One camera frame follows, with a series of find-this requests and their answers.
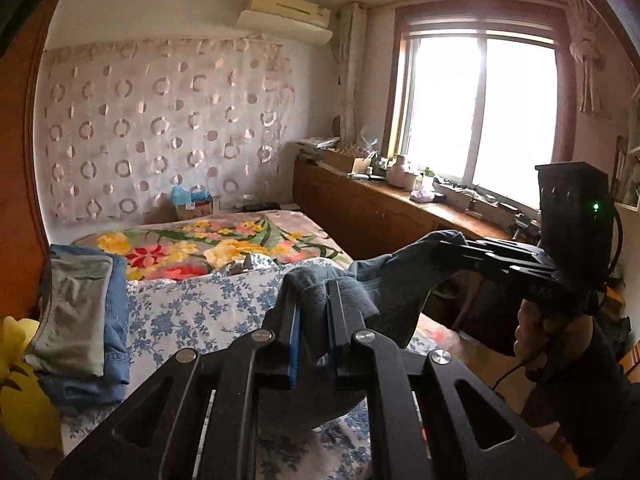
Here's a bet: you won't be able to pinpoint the teal blue shorts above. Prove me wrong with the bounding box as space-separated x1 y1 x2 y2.
259 230 466 434

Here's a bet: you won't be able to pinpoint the person right hand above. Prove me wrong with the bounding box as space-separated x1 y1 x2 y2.
514 300 593 372

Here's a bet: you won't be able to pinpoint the wooden window side cabinet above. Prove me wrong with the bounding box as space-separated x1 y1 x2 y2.
292 159 511 259

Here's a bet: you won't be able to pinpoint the colourful floral blanket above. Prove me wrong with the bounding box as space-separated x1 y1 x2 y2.
75 210 352 281

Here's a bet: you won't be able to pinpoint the pink bottle on sill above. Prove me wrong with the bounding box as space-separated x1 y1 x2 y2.
386 154 407 188

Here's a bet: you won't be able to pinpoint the cardboard box on cabinet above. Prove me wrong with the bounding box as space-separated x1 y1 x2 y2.
321 150 371 174

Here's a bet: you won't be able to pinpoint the cardboard box with blue cloth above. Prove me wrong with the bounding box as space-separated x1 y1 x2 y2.
170 185 215 220

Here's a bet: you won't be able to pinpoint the stack of papers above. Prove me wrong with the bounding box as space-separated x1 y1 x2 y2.
295 136 341 159

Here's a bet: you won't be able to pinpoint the folded grey green pants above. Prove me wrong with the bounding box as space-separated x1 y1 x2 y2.
25 254 113 377

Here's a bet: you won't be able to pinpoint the folded blue jeans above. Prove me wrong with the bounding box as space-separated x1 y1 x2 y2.
35 245 129 411

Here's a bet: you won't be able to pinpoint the yellow plush toy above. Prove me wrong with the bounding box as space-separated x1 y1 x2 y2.
1 316 62 451

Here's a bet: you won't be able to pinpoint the circle patterned curtain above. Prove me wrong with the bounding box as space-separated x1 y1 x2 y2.
39 37 295 223

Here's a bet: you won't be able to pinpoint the tied white curtain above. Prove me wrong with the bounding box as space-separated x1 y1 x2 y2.
337 2 367 145

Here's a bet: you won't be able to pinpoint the white air conditioner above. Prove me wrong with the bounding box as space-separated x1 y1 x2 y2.
236 0 333 46

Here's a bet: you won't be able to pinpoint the wooden wardrobe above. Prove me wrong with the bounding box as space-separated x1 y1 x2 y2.
0 0 58 318

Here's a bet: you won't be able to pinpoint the window with brown frame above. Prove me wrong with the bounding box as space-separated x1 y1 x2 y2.
382 0 576 211

